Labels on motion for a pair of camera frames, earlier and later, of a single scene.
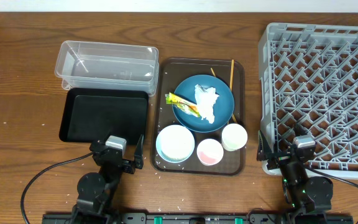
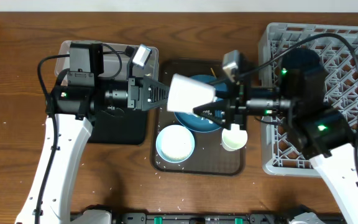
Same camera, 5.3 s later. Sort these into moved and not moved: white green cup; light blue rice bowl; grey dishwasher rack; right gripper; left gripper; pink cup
Moved: left gripper; pink cup; right gripper
Not moved: grey dishwasher rack; light blue rice bowl; white green cup
